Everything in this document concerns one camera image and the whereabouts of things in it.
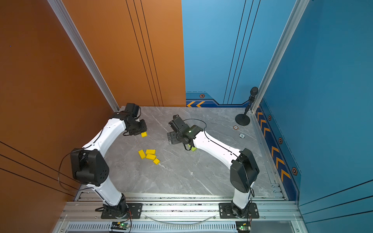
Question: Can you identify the aluminium front rail frame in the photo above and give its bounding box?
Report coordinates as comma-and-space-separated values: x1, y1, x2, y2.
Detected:
54, 192, 307, 233

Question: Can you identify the green circuit board left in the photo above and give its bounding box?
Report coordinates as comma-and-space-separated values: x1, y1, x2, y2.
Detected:
110, 221, 132, 232

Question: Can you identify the black microphone stand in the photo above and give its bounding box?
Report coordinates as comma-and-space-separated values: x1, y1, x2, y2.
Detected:
235, 87, 259, 126

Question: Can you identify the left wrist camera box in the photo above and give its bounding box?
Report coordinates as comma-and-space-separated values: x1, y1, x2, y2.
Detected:
124, 103, 141, 119

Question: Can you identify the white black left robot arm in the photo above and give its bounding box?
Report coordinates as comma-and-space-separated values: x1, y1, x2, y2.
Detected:
70, 111, 147, 219

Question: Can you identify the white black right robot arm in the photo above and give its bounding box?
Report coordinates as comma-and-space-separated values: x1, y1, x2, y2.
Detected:
167, 125, 260, 218

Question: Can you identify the green circuit board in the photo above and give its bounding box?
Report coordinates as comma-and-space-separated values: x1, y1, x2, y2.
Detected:
110, 221, 132, 232
235, 221, 251, 233

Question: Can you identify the small yellow cube block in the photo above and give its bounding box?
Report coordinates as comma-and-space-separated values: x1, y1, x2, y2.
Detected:
153, 158, 160, 165

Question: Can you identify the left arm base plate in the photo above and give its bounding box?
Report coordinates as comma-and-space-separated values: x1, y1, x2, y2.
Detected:
101, 203, 143, 220

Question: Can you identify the green circuit board right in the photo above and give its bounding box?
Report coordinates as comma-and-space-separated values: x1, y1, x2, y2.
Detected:
235, 221, 251, 233

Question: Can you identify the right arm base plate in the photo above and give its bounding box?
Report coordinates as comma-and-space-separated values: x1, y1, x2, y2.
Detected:
219, 202, 259, 219

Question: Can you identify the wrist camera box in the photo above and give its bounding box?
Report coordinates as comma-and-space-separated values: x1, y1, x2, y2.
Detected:
169, 115, 190, 134
124, 103, 141, 119

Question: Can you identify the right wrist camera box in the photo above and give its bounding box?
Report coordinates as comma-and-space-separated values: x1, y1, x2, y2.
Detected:
169, 115, 190, 134

